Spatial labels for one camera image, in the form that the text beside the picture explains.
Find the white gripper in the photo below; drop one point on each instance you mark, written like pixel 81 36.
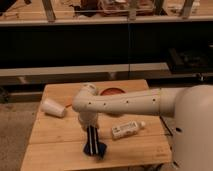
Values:
pixel 86 120

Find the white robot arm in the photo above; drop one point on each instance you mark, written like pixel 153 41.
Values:
pixel 190 107

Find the dark blue eraser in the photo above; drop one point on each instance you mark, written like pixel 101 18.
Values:
pixel 94 149

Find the white plastic bottle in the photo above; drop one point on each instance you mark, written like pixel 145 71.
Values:
pixel 127 129

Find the red round plate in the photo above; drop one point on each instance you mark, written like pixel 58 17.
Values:
pixel 112 91

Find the white paper cup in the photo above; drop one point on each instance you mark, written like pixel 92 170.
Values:
pixel 53 108

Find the wooden table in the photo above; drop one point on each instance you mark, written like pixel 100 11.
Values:
pixel 57 144

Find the black storage shelf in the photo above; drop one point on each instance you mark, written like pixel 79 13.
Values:
pixel 44 41

